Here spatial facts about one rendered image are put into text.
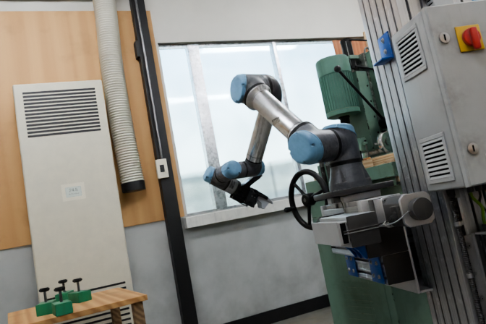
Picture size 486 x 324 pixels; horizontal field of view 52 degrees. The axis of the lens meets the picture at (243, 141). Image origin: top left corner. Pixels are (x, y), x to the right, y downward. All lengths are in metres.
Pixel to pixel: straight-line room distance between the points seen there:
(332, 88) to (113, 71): 1.55
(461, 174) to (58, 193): 2.34
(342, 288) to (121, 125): 1.73
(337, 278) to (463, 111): 1.44
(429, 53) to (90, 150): 2.26
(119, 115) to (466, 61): 2.42
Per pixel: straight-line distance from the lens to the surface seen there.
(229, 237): 3.63
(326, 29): 4.45
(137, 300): 2.36
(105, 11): 3.62
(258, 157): 2.16
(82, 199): 3.11
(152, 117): 3.50
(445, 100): 1.34
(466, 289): 1.55
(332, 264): 2.59
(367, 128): 2.62
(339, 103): 2.54
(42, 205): 3.10
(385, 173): 2.24
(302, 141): 1.66
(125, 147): 3.30
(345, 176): 1.74
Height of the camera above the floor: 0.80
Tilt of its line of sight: 8 degrees up
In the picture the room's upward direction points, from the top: 11 degrees counter-clockwise
